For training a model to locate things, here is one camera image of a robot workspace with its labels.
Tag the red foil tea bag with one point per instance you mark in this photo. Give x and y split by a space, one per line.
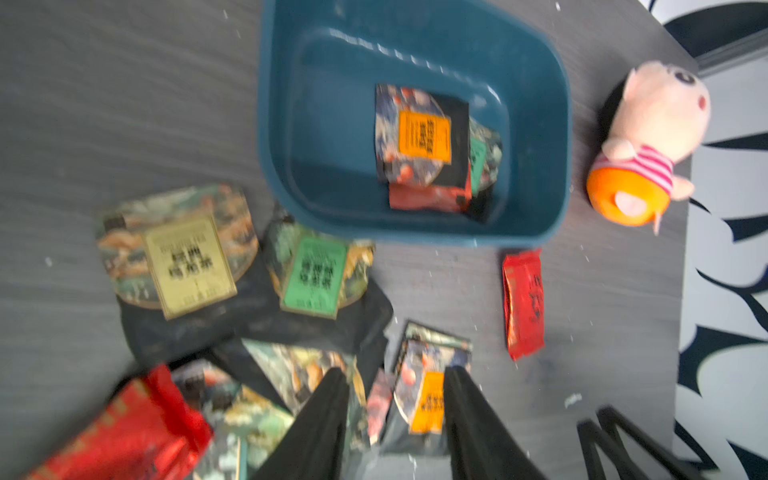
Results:
147 431

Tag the red long tea sachet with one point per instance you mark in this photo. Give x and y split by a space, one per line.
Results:
523 301

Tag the yellow label tea bag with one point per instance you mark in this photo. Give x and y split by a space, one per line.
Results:
178 251

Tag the green label tea bag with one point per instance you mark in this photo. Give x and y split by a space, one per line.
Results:
314 273

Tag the orange label tea bag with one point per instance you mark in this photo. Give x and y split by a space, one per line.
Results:
416 417
421 138

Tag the teal plastic storage box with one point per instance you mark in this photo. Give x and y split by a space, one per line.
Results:
319 65

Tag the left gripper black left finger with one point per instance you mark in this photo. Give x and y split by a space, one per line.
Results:
313 446

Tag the plush doll orange pants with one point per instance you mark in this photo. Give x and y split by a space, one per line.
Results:
662 116

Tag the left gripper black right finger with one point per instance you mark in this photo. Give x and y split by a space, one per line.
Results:
480 446

